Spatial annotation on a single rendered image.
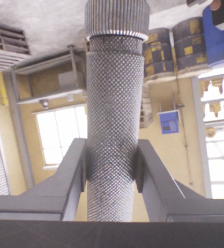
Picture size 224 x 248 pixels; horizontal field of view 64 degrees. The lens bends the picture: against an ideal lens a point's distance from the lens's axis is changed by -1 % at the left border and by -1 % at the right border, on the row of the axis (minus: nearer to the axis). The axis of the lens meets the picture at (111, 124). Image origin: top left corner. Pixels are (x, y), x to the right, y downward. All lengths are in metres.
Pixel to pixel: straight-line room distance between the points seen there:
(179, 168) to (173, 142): 0.70
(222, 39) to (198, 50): 0.47
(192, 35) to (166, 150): 2.79
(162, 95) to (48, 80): 3.43
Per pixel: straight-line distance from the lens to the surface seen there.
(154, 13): 3.11
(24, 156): 6.74
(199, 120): 4.70
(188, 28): 3.58
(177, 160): 5.05
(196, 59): 3.45
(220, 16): 1.88
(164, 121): 4.55
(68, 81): 4.90
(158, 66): 3.42
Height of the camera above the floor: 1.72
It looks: 4 degrees up
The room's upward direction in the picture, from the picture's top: 171 degrees clockwise
